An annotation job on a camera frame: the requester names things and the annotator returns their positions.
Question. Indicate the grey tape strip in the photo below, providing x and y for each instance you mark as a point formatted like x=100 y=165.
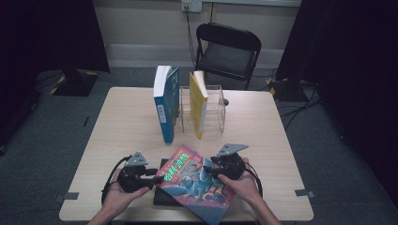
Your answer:
x=67 y=196
x=305 y=193

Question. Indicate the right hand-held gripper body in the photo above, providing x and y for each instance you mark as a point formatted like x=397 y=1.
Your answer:
x=230 y=165

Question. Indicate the yellow book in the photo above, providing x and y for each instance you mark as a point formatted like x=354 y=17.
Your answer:
x=197 y=106

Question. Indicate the person's left hand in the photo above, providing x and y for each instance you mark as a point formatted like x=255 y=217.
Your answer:
x=120 y=197

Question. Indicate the black table grommet hole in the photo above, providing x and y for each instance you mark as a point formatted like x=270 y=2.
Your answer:
x=226 y=102

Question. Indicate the clear acrylic book rack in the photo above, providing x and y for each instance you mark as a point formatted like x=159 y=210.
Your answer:
x=216 y=109

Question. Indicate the blue book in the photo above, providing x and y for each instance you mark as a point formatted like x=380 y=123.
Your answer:
x=167 y=109

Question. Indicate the white wall socket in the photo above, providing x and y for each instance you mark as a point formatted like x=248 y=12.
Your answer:
x=191 y=5

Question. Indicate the black curtain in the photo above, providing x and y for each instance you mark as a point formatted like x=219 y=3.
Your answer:
x=350 y=62
x=47 y=37

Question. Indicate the black stand base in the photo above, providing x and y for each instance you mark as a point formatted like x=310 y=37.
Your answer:
x=75 y=82

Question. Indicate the person's right hand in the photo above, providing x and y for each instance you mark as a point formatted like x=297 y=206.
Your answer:
x=244 y=187

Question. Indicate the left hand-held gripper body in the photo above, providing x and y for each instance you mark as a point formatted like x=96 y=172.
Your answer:
x=133 y=179

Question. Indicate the red book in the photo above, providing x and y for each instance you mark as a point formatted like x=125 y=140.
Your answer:
x=194 y=187

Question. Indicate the black folding chair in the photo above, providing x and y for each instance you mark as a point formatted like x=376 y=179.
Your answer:
x=226 y=56

